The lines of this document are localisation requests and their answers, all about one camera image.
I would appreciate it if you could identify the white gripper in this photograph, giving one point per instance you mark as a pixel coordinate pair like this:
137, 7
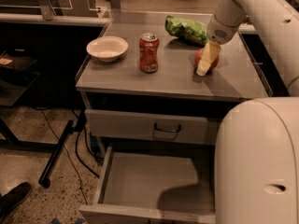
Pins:
219, 32

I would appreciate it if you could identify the red apple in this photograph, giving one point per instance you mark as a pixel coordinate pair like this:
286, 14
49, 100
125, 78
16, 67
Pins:
198, 56

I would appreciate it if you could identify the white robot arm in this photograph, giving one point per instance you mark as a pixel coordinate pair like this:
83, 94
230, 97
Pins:
257, 147

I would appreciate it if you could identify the closed top drawer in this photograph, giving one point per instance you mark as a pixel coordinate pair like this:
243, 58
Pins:
154, 127

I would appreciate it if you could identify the open middle drawer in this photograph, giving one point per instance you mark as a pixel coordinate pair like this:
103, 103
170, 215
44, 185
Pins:
154, 186

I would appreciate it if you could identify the green chip bag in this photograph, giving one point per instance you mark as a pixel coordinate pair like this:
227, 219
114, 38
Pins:
186, 29

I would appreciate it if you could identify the orange soda can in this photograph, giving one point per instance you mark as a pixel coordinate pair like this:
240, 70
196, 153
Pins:
148, 49

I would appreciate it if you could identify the grey metal cabinet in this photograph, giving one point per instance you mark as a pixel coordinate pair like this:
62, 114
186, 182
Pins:
174, 89

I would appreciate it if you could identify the white bowl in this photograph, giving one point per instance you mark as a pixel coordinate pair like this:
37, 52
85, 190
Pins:
107, 49

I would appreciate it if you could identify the dark side table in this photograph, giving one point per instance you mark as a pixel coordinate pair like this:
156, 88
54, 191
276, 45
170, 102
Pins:
16, 77

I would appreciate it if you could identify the black stand leg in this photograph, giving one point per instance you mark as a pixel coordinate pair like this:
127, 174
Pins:
44, 179

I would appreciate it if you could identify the dark shoe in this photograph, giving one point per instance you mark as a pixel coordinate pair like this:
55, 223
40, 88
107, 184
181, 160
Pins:
14, 198

